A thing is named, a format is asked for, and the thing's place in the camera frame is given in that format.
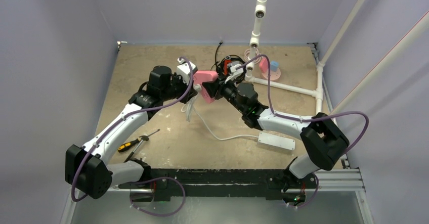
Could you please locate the red handled adjustable wrench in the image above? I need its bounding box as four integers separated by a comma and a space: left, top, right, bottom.
223, 56, 238, 76

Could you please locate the black coiled cable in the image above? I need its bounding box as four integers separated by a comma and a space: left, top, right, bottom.
214, 41, 248, 82

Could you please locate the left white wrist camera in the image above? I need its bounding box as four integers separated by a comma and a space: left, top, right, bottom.
176, 63, 192, 85

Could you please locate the round pink socket base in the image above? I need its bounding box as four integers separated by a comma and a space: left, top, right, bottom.
260, 69, 281, 81

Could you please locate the pink coiled cable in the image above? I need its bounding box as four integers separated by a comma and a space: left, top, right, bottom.
244, 48, 262, 64

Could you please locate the white power strip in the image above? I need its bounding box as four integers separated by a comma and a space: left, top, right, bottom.
258, 131, 295, 151

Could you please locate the white power cable with plug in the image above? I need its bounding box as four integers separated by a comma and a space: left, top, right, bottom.
181, 83, 261, 142

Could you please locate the pink plug on base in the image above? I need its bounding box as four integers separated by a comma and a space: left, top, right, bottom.
259, 57, 269, 74

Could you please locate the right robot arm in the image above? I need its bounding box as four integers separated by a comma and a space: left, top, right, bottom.
201, 78, 350, 187

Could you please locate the blue plug on base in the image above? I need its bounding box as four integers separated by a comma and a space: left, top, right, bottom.
270, 61, 279, 72

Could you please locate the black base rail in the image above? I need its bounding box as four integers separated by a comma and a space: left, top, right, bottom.
68, 168, 366, 203

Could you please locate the black handled hammer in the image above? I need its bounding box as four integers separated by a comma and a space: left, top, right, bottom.
124, 136, 149, 162

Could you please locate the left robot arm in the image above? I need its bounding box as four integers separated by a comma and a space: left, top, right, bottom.
65, 62, 198, 202

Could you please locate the pink power strip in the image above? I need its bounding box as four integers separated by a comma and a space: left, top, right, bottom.
193, 70, 218, 104

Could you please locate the white PVC pipe frame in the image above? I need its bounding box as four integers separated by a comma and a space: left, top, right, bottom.
245, 0, 428, 118

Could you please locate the yellow black screwdriver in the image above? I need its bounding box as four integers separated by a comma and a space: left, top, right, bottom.
117, 129, 160, 153

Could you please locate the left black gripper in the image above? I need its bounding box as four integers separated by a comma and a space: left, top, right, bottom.
160, 72, 196, 104

